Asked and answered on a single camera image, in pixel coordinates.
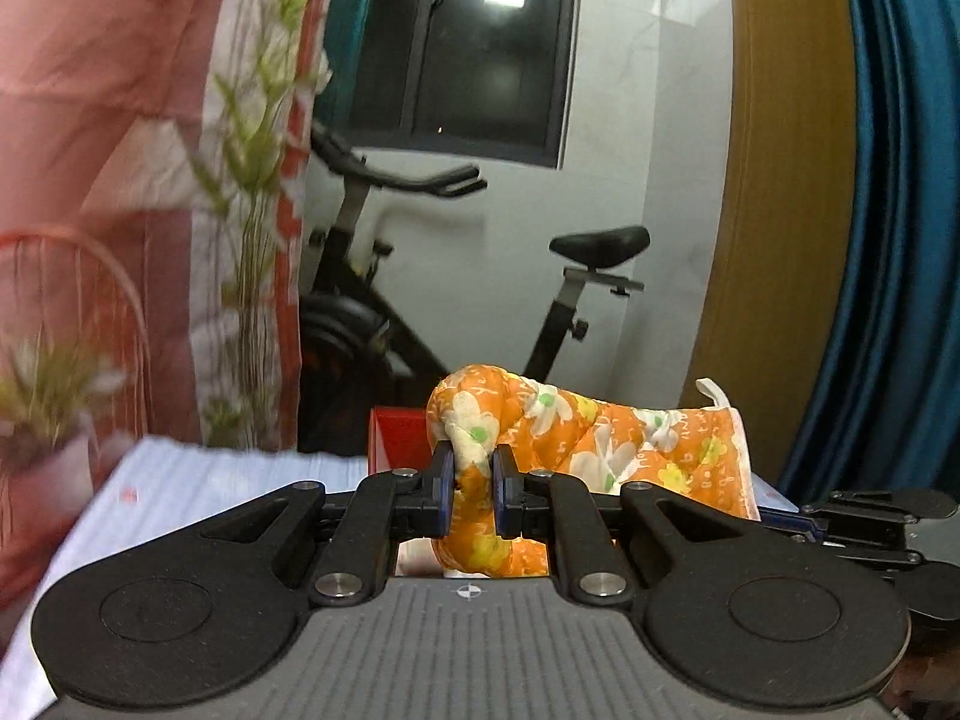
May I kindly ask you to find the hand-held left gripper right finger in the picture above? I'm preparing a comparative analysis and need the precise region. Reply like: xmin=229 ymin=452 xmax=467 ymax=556
xmin=491 ymin=442 xmax=751 ymax=608

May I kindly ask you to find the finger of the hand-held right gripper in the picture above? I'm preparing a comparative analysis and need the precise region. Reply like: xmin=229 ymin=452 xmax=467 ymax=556
xmin=816 ymin=538 xmax=926 ymax=571
xmin=757 ymin=490 xmax=917 ymax=542

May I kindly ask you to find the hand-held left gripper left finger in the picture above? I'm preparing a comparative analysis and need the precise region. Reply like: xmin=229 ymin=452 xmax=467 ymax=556
xmin=199 ymin=441 xmax=458 ymax=608

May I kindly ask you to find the red strawberry print box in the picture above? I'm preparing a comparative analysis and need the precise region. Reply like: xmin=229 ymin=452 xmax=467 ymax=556
xmin=367 ymin=405 xmax=451 ymax=478

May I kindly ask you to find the orange floral oven mitt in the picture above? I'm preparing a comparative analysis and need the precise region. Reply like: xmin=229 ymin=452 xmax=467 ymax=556
xmin=424 ymin=364 xmax=760 ymax=580

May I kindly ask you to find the checked bed sheet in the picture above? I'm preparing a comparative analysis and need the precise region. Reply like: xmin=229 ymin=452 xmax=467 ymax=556
xmin=0 ymin=431 xmax=800 ymax=720

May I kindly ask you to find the black exercise bike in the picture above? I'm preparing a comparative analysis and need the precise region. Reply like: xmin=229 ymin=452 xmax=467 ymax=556
xmin=300 ymin=120 xmax=652 ymax=460

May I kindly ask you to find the blue curtain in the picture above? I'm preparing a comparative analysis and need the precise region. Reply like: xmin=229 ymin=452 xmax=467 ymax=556
xmin=776 ymin=0 xmax=960 ymax=512

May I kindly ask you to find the wooden panel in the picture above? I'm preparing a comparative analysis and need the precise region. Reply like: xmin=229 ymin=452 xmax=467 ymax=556
xmin=679 ymin=0 xmax=861 ymax=482

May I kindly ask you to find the dark window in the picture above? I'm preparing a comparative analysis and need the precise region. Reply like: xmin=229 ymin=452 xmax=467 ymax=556
xmin=349 ymin=0 xmax=584 ymax=170

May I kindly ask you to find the teal curtain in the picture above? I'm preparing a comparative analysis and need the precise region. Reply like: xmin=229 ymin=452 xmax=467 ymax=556
xmin=319 ymin=0 xmax=385 ymax=122

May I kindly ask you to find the pink printed backdrop cloth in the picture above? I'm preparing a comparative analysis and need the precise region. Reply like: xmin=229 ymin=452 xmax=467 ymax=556
xmin=0 ymin=0 xmax=340 ymax=608

